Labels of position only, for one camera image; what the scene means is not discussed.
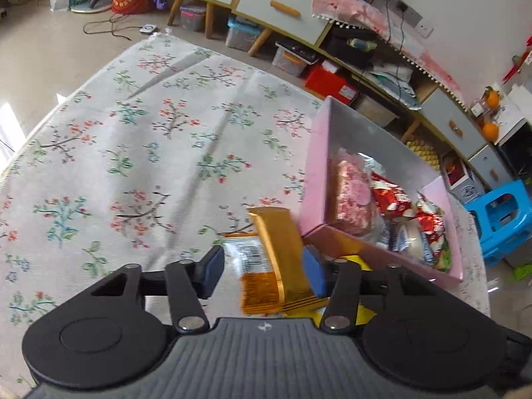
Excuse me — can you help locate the yellow snack bag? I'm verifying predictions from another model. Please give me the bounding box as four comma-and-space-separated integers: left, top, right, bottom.
302, 250, 374, 331

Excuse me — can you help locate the golden brown snack packet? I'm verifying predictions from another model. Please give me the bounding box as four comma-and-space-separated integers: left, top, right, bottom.
248, 206, 327, 316

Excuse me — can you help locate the pink peach oolong snack pack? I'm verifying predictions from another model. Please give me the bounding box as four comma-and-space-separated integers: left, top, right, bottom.
329, 159, 375, 236

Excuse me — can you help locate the red heart snack bag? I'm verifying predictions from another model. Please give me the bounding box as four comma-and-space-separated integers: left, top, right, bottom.
371, 172, 415, 222

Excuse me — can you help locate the orange snack packet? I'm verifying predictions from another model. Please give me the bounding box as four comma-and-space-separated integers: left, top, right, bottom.
223, 233, 281, 315

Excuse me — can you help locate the blue white packet in box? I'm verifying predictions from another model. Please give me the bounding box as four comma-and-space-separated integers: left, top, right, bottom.
390, 219, 436, 268

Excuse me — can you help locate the pink cardboard box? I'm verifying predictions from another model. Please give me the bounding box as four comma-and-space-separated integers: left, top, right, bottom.
298, 97, 465, 287

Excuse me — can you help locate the green cracker bag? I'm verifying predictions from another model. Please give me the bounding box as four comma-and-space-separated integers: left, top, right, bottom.
431, 235, 451, 272

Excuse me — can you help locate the floral tablecloth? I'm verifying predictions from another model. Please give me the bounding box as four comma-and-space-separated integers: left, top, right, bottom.
0, 28, 491, 387

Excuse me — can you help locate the yellow egg tray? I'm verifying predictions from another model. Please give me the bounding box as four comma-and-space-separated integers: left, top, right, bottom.
406, 138, 440, 171

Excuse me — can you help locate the blue plastic stool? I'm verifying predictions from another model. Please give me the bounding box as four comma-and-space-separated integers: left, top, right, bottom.
465, 179, 531, 266

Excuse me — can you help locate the red box under cabinet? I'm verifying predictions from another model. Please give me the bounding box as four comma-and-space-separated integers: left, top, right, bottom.
304, 65, 358, 104

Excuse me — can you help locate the orange fruit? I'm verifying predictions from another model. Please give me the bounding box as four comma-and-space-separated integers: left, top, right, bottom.
481, 122, 499, 143

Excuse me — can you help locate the black microwave oven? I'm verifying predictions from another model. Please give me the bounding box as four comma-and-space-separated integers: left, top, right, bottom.
498, 123, 532, 187

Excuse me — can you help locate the clear storage bin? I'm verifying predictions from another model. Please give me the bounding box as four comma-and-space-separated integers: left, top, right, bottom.
225, 16, 262, 52

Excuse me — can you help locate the pink lace cloth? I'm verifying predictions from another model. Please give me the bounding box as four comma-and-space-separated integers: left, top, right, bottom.
312, 0, 465, 104

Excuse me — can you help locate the wooden white drawer cabinet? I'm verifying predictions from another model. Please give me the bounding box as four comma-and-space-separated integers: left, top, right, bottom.
171, 0, 513, 189

